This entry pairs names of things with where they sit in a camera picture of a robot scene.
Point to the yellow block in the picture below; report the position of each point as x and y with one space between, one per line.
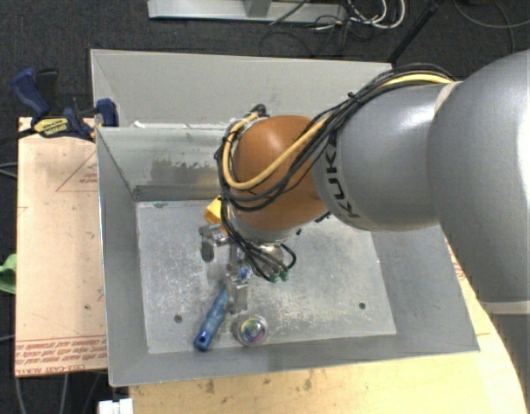
214 214

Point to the round shiny glass knob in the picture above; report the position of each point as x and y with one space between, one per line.
250 330

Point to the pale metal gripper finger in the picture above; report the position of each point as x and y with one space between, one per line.
230 293
242 296

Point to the grey metal bin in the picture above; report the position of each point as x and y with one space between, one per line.
170 240

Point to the brown cardboard board, red print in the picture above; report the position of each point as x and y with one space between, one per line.
58 240

